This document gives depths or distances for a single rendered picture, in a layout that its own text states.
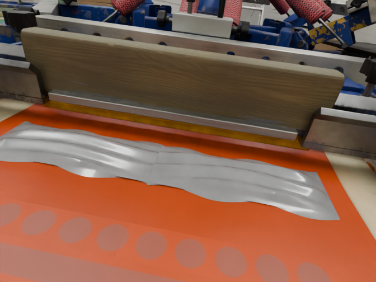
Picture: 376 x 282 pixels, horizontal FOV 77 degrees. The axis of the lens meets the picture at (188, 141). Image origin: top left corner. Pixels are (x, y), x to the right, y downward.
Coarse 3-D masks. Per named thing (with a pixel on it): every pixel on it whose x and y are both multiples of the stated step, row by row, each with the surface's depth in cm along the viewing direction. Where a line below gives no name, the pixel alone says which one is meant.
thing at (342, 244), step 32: (288, 160) 29; (320, 160) 30; (160, 192) 22; (160, 224) 19; (192, 224) 19; (224, 224) 20; (256, 224) 20; (288, 224) 20; (320, 224) 21; (352, 224) 21; (320, 256) 18; (352, 256) 18
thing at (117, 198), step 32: (0, 128) 28; (64, 128) 30; (96, 128) 30; (128, 128) 31; (160, 128) 32; (0, 192) 20; (32, 192) 20; (64, 192) 21; (96, 192) 21; (128, 192) 22
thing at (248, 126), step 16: (64, 96) 28; (80, 96) 29; (96, 96) 29; (128, 112) 28; (144, 112) 28; (160, 112) 28; (176, 112) 28; (192, 112) 28; (224, 128) 27; (240, 128) 27; (256, 128) 27; (272, 128) 27; (288, 128) 27
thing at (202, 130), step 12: (60, 108) 32; (72, 108) 32; (84, 108) 32; (132, 120) 32; (144, 120) 31; (156, 120) 31; (204, 132) 31; (216, 132) 30; (228, 132) 30; (276, 144) 30; (288, 144) 30
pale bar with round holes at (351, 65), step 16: (48, 16) 50; (80, 32) 48; (96, 32) 49; (112, 32) 47; (128, 32) 47; (144, 32) 47; (160, 32) 47; (176, 32) 50; (192, 48) 47; (208, 48) 46; (224, 48) 46; (240, 48) 45; (256, 48) 45; (272, 48) 46; (288, 48) 48; (304, 64) 47; (320, 64) 45; (336, 64) 44; (352, 64) 44; (352, 80) 45
